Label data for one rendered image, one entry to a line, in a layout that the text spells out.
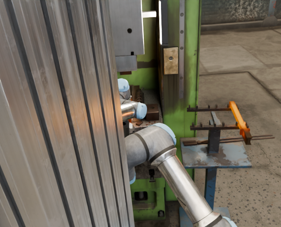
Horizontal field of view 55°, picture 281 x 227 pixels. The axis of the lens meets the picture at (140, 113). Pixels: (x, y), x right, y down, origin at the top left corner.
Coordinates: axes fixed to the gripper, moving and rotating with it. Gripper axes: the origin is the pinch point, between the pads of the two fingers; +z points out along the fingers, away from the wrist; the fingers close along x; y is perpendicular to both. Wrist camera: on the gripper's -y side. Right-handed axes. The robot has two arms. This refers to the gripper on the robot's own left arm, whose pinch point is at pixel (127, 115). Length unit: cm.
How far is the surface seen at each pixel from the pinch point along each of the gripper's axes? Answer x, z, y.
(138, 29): 10, -39, -31
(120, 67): -2.0, -20.9, -20.5
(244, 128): 62, -15, 22
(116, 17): -1, -46, -34
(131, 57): 5.2, -25.7, -23.2
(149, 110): 13.4, 8.0, -7.4
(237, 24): 271, 373, -487
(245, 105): 147, 178, -110
